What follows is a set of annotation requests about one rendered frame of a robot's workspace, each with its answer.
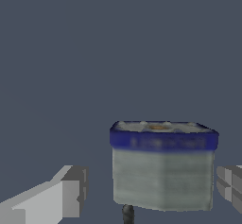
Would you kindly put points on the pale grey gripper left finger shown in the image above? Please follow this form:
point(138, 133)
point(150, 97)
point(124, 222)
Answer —
point(53, 196)

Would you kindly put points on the dark grey rod-shaped object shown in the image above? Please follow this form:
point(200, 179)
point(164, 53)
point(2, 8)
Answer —
point(128, 214)

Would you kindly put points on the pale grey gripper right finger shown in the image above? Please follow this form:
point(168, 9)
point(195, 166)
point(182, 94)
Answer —
point(231, 183)

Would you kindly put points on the white tub with blue lid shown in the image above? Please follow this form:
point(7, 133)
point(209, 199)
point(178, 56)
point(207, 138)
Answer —
point(164, 174)

